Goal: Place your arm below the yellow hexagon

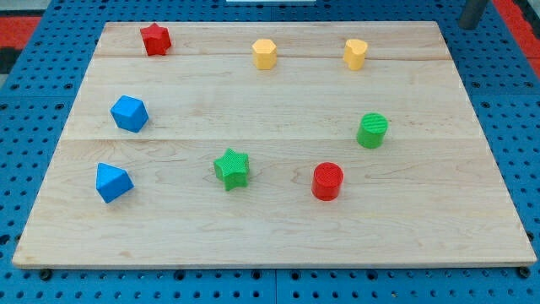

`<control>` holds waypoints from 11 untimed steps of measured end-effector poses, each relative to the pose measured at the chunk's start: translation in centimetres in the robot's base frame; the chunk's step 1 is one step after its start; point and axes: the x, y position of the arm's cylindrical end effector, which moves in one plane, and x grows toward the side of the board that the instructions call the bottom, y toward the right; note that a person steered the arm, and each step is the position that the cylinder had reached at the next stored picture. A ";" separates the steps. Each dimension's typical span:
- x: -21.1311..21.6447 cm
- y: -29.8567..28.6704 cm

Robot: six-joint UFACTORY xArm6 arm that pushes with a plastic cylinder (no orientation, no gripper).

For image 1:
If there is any grey robot arm rod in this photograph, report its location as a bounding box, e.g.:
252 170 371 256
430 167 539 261
457 0 489 30

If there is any yellow hexagon block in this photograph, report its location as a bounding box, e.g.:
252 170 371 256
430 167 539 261
251 39 277 70

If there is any green star block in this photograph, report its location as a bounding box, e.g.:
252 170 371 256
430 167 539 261
213 148 250 191

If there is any red cylinder block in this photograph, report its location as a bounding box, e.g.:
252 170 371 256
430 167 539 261
311 162 344 201

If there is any wooden board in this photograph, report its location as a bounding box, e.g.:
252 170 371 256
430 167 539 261
13 21 537 269

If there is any green cylinder block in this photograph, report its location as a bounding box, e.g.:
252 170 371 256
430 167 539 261
356 112 388 149

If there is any yellow heart block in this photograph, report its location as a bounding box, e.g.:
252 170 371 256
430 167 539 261
343 39 369 71

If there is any blue cube block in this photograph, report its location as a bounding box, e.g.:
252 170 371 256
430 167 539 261
110 95 149 133

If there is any red star block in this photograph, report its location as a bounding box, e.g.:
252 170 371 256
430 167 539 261
140 23 172 56

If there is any blue triangle block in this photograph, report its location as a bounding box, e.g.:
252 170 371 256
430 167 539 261
95 163 134 204

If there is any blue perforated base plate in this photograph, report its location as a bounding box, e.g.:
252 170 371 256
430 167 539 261
1 1 539 303

